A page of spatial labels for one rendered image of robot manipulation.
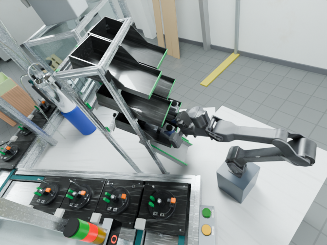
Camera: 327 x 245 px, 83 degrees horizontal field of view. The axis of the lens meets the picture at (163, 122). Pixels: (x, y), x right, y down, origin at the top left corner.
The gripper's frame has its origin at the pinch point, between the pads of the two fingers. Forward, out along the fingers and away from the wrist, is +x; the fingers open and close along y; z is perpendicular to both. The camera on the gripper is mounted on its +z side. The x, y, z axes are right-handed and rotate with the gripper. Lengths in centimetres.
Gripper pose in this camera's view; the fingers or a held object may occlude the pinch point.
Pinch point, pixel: (173, 127)
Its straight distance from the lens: 82.1
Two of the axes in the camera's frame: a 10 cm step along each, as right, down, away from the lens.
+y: -4.8, 7.1, -5.2
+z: -4.3, -7.0, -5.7
